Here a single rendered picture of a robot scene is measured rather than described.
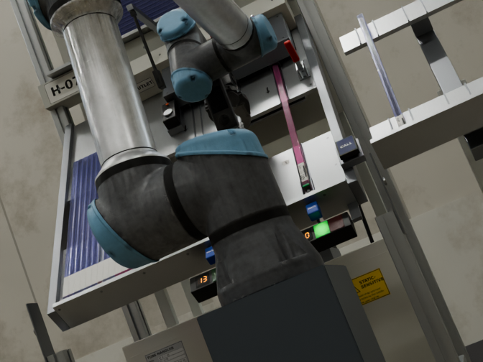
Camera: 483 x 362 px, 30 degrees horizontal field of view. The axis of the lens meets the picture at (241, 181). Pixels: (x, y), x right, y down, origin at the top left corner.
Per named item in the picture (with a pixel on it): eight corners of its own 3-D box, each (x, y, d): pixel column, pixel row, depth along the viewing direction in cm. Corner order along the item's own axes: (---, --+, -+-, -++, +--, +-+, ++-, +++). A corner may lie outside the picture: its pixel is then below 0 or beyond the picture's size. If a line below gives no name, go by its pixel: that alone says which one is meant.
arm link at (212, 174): (273, 203, 117) (235, 109, 119) (185, 243, 120) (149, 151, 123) (298, 207, 128) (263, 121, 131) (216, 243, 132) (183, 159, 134)
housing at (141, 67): (307, 46, 232) (284, 1, 224) (140, 124, 241) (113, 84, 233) (302, 31, 238) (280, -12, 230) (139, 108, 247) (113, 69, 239)
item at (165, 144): (325, 102, 208) (316, 85, 205) (78, 214, 221) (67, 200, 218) (302, 34, 234) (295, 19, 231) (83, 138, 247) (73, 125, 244)
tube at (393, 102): (413, 142, 159) (411, 138, 158) (406, 146, 159) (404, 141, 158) (364, 16, 200) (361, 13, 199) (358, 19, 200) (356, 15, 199)
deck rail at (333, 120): (368, 201, 178) (356, 179, 174) (359, 205, 178) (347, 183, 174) (310, 32, 234) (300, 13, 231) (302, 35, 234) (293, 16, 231)
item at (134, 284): (359, 205, 178) (346, 180, 174) (70, 329, 190) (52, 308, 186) (357, 201, 179) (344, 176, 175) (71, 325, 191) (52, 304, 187)
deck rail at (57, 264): (70, 328, 190) (54, 310, 187) (62, 332, 191) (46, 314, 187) (83, 138, 247) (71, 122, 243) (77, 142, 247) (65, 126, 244)
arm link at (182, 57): (215, 62, 169) (208, 24, 176) (165, 88, 172) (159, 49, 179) (236, 87, 175) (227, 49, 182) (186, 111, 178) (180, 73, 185)
